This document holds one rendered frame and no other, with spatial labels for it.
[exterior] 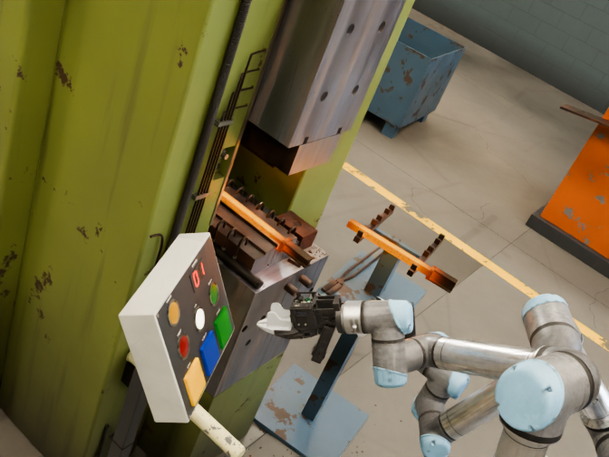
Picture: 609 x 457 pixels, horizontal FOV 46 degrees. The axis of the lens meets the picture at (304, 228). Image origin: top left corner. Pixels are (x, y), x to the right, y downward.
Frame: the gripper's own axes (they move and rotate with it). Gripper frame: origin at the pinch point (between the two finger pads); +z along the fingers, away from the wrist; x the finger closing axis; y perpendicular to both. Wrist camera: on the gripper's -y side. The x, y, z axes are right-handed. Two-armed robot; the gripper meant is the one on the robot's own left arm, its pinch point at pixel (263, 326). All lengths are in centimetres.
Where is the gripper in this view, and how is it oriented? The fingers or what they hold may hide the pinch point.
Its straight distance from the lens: 170.9
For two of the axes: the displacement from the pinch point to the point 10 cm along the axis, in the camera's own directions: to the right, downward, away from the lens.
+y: -1.7, -8.8, -4.5
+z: -9.6, 0.5, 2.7
